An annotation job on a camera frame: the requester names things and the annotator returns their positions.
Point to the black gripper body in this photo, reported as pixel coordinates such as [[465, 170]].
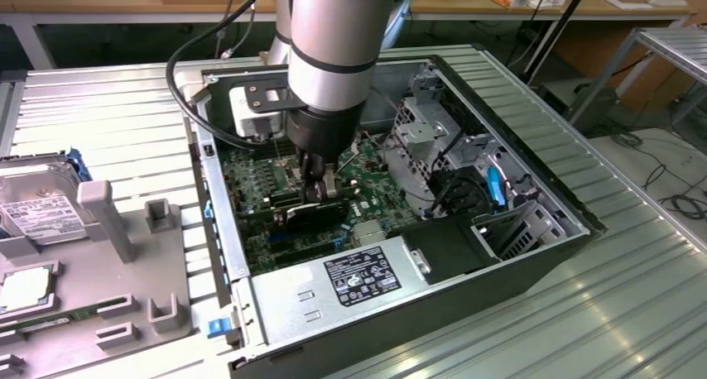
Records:
[[326, 132]]

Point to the Nvidia Quadro graphics card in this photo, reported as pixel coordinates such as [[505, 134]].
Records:
[[316, 215]]

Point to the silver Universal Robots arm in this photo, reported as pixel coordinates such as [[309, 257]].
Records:
[[326, 44]]

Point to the CPU socket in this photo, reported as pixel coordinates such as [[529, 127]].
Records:
[[288, 170]]

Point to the green Dell motherboard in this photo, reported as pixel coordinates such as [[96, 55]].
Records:
[[381, 188]]

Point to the thin metal locking lever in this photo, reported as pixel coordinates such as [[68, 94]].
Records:
[[278, 149]]

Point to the silver chipset heatsink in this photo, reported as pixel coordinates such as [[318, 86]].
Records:
[[369, 233]]

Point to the silver perforated drive cage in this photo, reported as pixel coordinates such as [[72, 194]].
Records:
[[422, 132]]

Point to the silver power supply unit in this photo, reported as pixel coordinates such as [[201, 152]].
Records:
[[304, 288]]

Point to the black plastic air shroud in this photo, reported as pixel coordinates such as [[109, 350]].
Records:
[[442, 250]]

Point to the disk bay with white clips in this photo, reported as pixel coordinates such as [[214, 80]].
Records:
[[528, 230]]

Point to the open black PC case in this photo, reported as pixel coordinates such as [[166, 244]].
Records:
[[497, 304]]

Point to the grey parts rack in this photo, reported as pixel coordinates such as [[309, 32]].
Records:
[[94, 279]]

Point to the black stand pole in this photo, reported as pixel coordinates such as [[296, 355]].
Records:
[[558, 27]]

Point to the dark equipment box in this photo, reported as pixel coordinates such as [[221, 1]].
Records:
[[597, 102]]

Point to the long wooden desk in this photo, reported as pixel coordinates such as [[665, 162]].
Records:
[[112, 2]]

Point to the hard disk with blue carrier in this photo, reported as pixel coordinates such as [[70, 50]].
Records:
[[34, 197]]

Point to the green loose RAM stick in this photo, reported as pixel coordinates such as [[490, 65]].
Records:
[[56, 318]]

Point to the silver CPU chip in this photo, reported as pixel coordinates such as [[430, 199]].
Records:
[[22, 290]]

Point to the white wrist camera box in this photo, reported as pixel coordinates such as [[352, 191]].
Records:
[[249, 118]]

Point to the aluminium frame table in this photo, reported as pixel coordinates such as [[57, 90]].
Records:
[[680, 48]]

